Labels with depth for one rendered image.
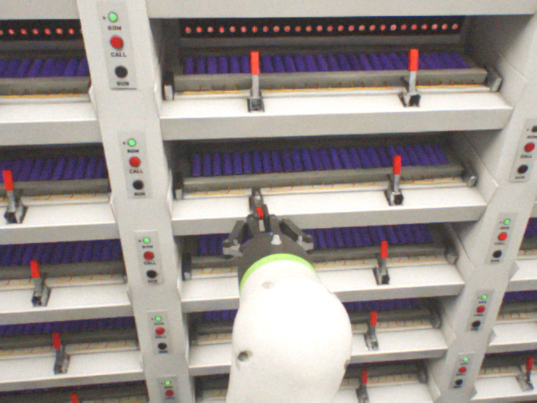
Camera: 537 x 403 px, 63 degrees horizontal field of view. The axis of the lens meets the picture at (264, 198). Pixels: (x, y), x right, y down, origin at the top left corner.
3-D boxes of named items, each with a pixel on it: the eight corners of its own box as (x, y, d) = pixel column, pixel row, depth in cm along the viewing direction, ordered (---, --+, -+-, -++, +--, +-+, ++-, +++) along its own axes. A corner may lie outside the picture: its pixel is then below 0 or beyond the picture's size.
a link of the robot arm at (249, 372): (383, 321, 35) (245, 307, 33) (349, 450, 38) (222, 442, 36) (337, 252, 48) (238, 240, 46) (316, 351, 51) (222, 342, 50)
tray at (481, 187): (479, 220, 88) (499, 186, 81) (173, 236, 83) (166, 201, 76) (441, 155, 102) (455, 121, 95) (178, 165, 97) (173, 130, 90)
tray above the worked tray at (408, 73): (503, 129, 79) (540, 57, 69) (162, 140, 74) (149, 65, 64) (458, 71, 93) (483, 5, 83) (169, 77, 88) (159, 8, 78)
